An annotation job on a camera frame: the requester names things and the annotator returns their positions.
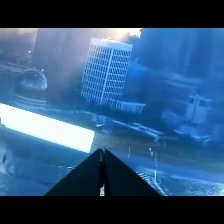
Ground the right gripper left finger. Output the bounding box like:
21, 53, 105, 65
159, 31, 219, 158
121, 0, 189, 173
44, 147, 104, 197

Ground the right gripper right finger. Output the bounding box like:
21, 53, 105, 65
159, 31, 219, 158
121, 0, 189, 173
102, 150, 162, 197

